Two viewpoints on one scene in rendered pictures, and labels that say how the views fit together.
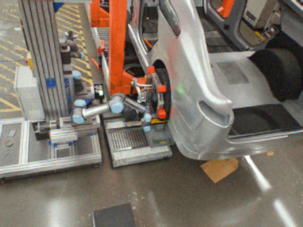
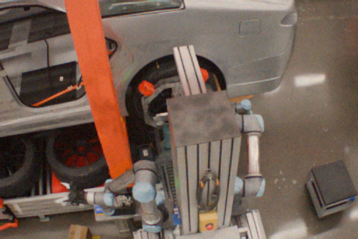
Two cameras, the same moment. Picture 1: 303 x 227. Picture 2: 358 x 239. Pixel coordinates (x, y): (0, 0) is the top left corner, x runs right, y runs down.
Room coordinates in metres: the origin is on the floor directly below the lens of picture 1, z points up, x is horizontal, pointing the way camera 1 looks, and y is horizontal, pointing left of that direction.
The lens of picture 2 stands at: (1.80, 2.14, 3.30)
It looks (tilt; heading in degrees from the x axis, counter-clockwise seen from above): 50 degrees down; 286
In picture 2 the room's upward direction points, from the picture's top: 4 degrees counter-clockwise
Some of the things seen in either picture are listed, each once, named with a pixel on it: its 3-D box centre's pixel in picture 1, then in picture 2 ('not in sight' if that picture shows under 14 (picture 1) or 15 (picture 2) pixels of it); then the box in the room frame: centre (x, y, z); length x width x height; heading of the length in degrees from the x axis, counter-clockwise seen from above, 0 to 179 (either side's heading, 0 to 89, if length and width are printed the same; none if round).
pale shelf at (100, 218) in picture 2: (99, 94); (121, 209); (2.71, 0.77, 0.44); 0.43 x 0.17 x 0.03; 24
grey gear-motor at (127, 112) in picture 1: (135, 112); (147, 165); (2.66, 0.21, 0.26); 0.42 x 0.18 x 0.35; 114
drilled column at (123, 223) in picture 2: not in sight; (122, 221); (2.74, 0.78, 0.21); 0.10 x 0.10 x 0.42; 24
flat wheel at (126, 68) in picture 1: (137, 81); (82, 151); (3.23, 0.28, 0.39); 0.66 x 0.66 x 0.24
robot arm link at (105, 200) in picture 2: not in sight; (103, 199); (2.58, 1.10, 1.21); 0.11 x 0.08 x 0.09; 8
